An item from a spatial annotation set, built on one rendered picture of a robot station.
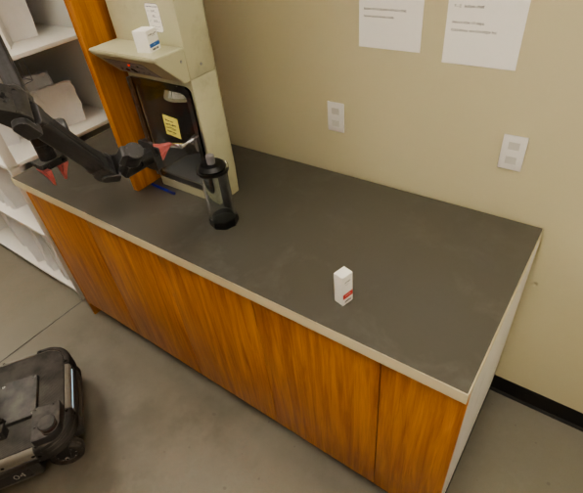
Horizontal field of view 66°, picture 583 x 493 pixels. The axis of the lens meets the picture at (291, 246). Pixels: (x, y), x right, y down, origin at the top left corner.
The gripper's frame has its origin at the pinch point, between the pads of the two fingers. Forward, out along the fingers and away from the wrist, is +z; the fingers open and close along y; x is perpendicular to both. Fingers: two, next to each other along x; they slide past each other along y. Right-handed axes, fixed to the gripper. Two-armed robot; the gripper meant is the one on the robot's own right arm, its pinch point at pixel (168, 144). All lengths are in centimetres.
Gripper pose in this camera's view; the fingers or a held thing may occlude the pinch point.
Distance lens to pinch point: 164.9
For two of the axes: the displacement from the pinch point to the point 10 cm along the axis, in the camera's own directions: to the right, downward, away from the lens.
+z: 5.8, -5.6, 6.0
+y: -0.9, -7.7, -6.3
